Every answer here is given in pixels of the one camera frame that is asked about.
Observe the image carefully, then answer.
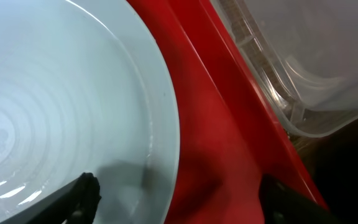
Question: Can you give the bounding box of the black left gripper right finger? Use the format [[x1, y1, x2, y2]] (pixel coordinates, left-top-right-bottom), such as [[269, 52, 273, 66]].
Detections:
[[259, 174, 341, 224]]

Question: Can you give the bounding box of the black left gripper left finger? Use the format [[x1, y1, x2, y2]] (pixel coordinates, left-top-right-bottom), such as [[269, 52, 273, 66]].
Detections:
[[2, 172, 101, 224]]

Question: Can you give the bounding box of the light blue plate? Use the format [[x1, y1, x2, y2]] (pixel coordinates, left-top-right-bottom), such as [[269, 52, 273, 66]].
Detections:
[[0, 0, 180, 223]]

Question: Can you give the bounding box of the red plastic tray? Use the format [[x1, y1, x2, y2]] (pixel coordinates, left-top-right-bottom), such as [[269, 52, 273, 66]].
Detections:
[[129, 0, 325, 223]]

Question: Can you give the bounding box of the clear plastic bin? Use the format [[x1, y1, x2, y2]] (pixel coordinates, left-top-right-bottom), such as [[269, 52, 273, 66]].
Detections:
[[212, 0, 358, 138]]

